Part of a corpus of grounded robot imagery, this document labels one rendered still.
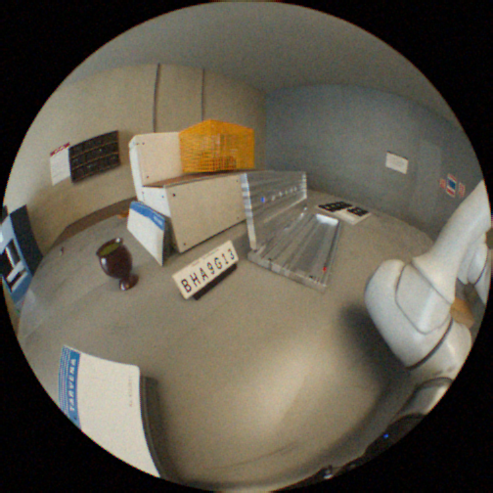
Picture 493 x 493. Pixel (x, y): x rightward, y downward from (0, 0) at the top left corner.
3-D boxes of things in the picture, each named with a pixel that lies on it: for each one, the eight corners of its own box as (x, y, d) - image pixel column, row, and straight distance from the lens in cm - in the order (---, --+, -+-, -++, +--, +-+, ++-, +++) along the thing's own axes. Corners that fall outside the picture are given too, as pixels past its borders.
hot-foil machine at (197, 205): (181, 256, 43) (156, 109, 39) (142, 225, 79) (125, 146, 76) (287, 201, 97) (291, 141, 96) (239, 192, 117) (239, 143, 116)
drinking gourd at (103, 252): (112, 286, 46) (90, 251, 41) (133, 267, 47) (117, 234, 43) (124, 299, 39) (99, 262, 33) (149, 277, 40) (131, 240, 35)
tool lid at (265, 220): (246, 173, 30) (239, 174, 31) (257, 255, 35) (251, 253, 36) (305, 170, 70) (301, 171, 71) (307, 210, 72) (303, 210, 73)
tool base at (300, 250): (324, 293, 34) (330, 283, 31) (247, 259, 38) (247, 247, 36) (341, 227, 72) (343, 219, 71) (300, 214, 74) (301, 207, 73)
